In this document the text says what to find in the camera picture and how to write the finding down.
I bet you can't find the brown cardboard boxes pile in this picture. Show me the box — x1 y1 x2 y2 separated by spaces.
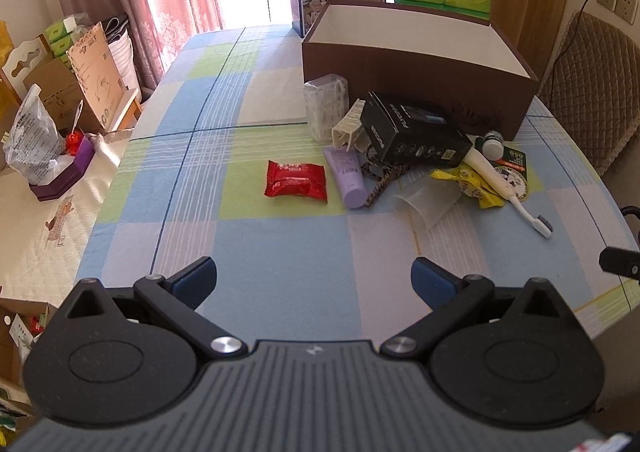
1 23 142 134

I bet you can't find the white green medicine bottle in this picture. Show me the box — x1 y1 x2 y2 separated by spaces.
480 130 504 162

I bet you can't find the plaid tablecloth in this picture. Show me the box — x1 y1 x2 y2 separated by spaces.
77 26 639 342

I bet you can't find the clear tissue pack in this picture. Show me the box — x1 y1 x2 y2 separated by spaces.
304 74 349 144

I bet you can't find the purple gift box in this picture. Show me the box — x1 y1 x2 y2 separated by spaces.
29 136 96 202

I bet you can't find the white electric toothbrush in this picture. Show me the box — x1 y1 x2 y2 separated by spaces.
463 148 553 238

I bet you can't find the black power cable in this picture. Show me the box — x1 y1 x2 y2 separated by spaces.
541 0 614 83

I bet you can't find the black product box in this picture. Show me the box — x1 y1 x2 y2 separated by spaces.
360 91 472 167

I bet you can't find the wall power socket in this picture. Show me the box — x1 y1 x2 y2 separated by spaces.
597 0 639 24

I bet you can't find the red snack packet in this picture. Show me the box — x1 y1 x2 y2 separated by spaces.
264 160 328 203

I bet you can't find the purple cream tube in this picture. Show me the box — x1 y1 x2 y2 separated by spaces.
322 146 368 209

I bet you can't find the brown quilted chair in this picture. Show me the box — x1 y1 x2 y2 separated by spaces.
538 12 639 175

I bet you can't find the green round-pattern packet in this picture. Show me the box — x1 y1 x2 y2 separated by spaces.
492 146 528 201

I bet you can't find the clear plastic cup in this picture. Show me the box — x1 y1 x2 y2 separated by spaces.
395 175 462 233

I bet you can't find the leopard print hair band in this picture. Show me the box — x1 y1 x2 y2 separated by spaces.
361 144 412 208

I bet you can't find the yellow snack packet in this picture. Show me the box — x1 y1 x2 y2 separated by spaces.
430 164 506 209

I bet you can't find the brown cardboard storage box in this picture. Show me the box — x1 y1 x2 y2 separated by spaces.
302 0 539 140

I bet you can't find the white plastic bag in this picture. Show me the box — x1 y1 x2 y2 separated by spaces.
2 84 65 186

